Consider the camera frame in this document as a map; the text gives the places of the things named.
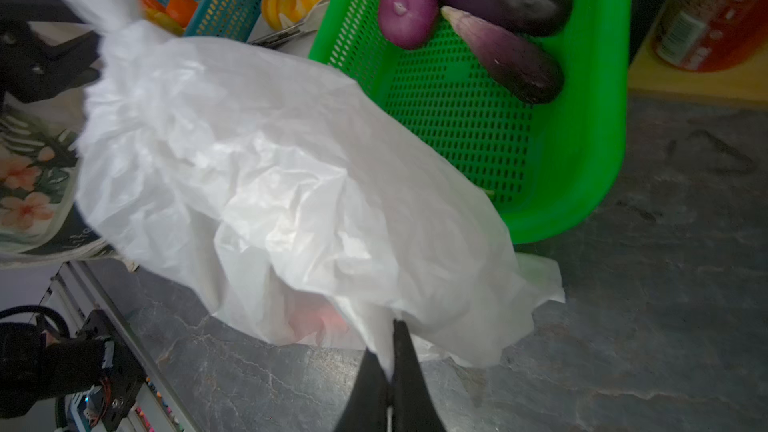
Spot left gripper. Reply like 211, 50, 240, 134
1, 0, 100, 103

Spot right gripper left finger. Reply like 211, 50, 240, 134
334, 349, 389, 432

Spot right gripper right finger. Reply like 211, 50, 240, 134
391, 320, 446, 432

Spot red toy tomato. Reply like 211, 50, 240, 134
286, 292, 350, 348

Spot beige canvas tote bag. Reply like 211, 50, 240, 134
0, 20, 130, 268

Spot white plastic grocery bag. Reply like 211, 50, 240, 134
62, 0, 565, 372

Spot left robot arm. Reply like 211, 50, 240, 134
1, 0, 145, 431

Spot metal kitchen tongs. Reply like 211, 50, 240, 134
247, 0, 331, 49

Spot toy striped bread roll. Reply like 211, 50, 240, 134
261, 0, 307, 31

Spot green plastic basket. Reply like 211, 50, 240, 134
310, 0, 631, 244

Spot light purple toy eggplant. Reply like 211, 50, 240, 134
440, 6, 565, 105

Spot purple toy onion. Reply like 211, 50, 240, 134
378, 0, 439, 50

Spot red soda can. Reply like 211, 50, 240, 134
651, 0, 767, 73

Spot wooden black-frame shelf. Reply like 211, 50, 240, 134
629, 0, 767, 109

